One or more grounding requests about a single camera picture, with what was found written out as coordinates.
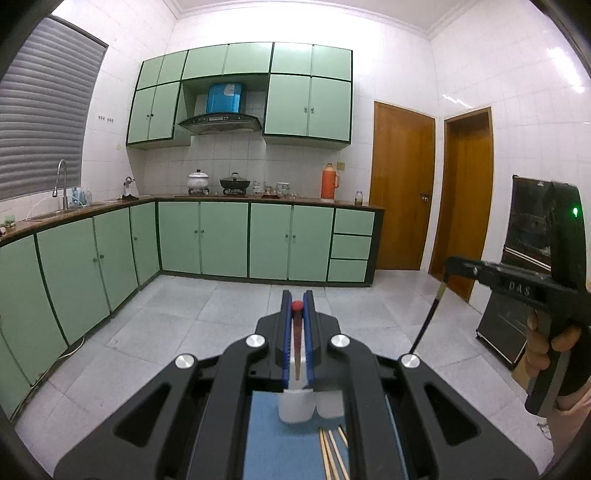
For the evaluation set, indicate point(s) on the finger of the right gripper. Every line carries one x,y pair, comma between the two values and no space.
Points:
459,266

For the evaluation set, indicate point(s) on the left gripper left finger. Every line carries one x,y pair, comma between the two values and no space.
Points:
283,337

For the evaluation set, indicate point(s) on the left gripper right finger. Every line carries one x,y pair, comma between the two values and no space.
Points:
312,342

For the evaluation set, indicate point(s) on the red-tipped wooden chopstick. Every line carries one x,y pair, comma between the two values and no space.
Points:
297,313

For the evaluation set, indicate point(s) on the plain wooden chopstick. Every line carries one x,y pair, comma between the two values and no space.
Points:
325,459
337,461

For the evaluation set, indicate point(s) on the green lower kitchen cabinets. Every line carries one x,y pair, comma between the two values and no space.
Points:
63,275

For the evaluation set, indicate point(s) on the green kitchen cabinets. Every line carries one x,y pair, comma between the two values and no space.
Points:
63,275
301,93

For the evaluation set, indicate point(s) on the green upper kitchen cabinets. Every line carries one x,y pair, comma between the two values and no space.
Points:
301,93

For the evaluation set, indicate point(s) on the right hand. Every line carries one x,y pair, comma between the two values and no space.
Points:
538,346

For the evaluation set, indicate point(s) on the black glass cabinet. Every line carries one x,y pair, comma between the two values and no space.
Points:
526,252

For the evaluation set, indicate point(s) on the white two-compartment utensil holder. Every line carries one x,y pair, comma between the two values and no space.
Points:
299,406

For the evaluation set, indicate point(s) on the blue table mat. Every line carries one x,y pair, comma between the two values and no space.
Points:
276,450

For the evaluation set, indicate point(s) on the black wok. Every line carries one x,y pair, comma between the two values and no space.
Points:
234,185

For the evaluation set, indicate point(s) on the orange thermos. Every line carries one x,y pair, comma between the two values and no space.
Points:
330,182

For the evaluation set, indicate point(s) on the metal kettle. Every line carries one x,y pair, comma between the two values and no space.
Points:
127,189

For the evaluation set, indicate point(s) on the black range hood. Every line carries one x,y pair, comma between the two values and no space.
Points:
224,112

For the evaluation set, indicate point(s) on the chrome sink faucet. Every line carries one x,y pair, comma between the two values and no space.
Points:
60,187

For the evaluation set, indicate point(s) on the grey window blind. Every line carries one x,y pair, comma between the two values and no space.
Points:
45,98

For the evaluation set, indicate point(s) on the wooden door with handle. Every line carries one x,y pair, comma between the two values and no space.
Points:
403,171

